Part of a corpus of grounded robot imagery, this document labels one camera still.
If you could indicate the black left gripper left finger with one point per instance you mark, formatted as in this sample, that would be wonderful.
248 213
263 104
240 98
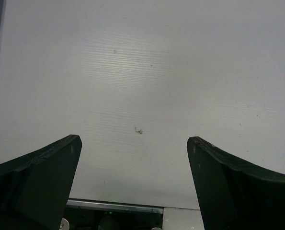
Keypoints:
34 188

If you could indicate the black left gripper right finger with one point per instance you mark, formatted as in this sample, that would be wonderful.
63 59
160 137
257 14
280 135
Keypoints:
234 194

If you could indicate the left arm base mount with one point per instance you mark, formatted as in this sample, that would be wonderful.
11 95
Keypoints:
83 214

